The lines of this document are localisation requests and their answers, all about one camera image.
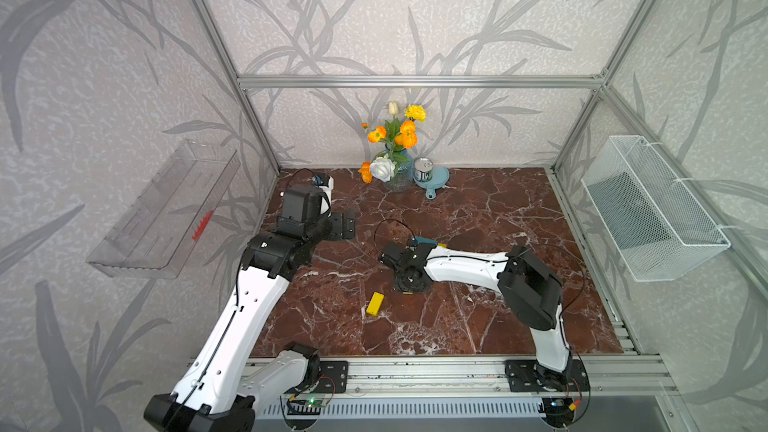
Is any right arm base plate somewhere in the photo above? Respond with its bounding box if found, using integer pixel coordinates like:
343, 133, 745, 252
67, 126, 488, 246
504, 356, 591, 393

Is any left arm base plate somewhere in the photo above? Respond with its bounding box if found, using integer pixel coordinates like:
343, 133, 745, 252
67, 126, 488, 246
312, 360, 349, 394

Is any clear plastic wall tray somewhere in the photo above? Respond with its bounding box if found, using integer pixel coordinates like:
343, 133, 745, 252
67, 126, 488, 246
86, 139, 240, 279

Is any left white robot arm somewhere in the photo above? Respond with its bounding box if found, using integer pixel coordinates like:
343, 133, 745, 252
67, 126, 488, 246
144, 173, 355, 431

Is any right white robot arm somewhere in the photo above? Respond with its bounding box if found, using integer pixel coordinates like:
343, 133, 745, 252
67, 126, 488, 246
379, 241, 572, 391

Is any aluminium front rail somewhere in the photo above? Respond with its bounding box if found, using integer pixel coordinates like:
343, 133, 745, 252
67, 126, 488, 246
173, 355, 679, 400

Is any white wire wall basket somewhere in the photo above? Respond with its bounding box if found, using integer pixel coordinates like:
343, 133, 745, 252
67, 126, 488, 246
582, 135, 731, 282

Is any metal tin can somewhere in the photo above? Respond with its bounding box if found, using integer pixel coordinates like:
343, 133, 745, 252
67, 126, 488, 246
413, 157, 434, 182

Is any teal long block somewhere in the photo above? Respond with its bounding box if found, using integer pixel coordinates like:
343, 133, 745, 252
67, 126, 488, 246
413, 237, 439, 247

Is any flower bouquet in vase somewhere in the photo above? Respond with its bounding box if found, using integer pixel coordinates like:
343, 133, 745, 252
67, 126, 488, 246
358, 101, 427, 192

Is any light blue dish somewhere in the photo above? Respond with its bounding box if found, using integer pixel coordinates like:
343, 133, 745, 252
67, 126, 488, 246
413, 166, 450, 200

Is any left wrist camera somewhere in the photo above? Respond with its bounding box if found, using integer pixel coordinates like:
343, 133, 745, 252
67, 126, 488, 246
312, 172, 334, 214

